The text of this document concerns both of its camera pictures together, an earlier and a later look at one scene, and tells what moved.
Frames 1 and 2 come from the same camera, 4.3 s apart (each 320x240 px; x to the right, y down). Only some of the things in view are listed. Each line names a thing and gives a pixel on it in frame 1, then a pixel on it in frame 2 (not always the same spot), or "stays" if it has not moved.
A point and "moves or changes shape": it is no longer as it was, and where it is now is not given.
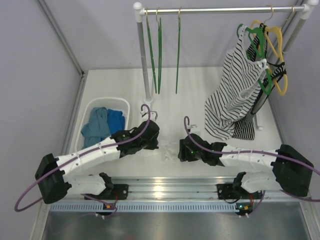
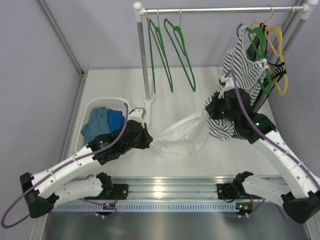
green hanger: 177,72 moves or changes shape
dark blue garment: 116,121 stays
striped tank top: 234,95 stays
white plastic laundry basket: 88,104 stays
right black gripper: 184,154 to 211,108
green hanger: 159,25 to 151,54
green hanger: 151,50 stays
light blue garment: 97,128 stays
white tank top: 168,150 moves or changes shape
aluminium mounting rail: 184,194 stays
